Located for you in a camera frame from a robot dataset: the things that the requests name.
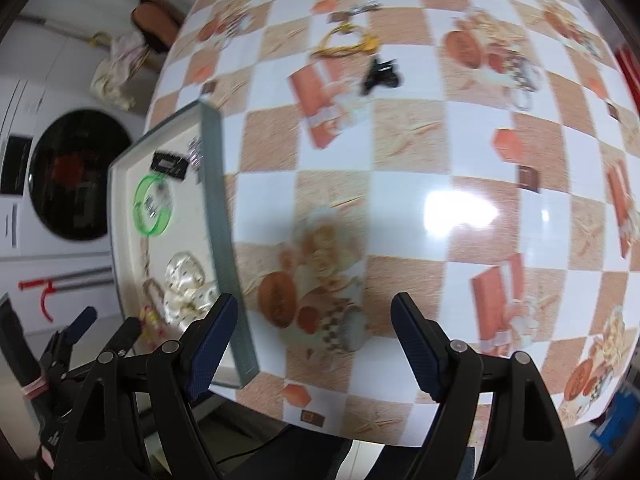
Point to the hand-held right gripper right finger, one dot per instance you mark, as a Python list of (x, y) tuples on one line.
[(420, 350)]

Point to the blue box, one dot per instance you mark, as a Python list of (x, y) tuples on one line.
[(612, 425)]

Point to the black snap hair clip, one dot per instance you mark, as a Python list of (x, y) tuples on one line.
[(167, 164)]

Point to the grey metal rod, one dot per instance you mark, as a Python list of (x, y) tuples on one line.
[(82, 279)]

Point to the grey jewelry tray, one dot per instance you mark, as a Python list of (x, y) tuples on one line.
[(192, 220)]

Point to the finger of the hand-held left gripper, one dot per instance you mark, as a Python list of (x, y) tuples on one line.
[(127, 335), (84, 325)]

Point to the brown chair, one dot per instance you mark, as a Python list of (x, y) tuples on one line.
[(155, 22)]

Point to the red hook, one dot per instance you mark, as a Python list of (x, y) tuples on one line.
[(45, 292)]

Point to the green bangle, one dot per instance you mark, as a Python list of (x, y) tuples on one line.
[(138, 200)]

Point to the cream polka dot bow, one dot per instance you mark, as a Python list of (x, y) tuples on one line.
[(185, 272)]

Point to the checkered printed tablecloth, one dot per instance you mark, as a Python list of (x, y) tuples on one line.
[(450, 135)]

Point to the red panel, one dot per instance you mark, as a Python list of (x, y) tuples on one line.
[(631, 65)]

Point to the small silver clasp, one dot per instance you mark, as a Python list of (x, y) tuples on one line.
[(364, 10)]

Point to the white washing machine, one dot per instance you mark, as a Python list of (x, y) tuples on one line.
[(80, 175)]

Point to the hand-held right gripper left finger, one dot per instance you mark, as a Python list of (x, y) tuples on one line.
[(210, 345)]

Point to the black claw hair clip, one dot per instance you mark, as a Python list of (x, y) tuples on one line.
[(382, 75)]

